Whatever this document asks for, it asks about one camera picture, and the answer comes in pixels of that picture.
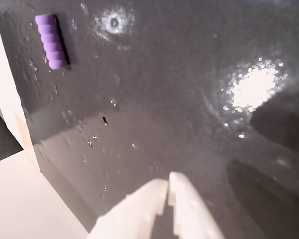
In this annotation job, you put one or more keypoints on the black table mat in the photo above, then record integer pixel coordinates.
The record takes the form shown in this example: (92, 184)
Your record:
(164, 99)

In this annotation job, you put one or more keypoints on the purple ribbed pen grip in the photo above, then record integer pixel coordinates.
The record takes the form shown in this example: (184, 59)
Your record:
(51, 42)

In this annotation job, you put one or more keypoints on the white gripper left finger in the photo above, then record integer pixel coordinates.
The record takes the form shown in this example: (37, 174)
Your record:
(137, 211)

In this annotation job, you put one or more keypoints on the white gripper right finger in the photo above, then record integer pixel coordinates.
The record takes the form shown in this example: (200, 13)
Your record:
(189, 214)

